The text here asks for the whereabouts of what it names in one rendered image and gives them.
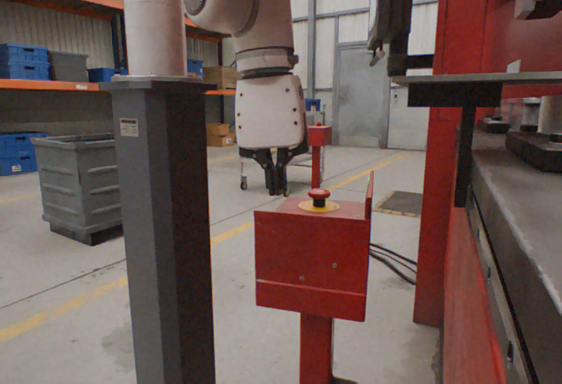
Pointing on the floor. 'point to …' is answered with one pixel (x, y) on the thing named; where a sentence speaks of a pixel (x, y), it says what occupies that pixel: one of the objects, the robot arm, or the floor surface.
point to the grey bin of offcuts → (79, 185)
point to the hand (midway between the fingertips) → (276, 181)
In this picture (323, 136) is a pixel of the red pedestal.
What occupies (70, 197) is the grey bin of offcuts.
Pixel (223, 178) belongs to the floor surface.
